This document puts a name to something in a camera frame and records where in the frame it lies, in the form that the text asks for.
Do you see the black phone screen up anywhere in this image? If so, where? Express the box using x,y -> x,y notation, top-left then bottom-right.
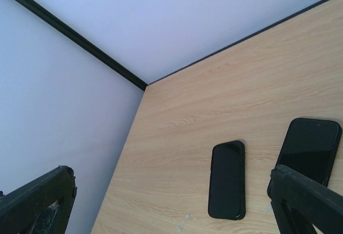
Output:
276,118 -> 342,187

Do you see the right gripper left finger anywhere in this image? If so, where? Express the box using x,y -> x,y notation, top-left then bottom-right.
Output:
1,166 -> 77,233

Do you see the black case with camera holes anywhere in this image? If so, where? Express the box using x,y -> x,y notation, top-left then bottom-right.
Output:
207,140 -> 246,221

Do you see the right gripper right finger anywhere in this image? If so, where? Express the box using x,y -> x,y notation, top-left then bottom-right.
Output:
270,165 -> 342,233

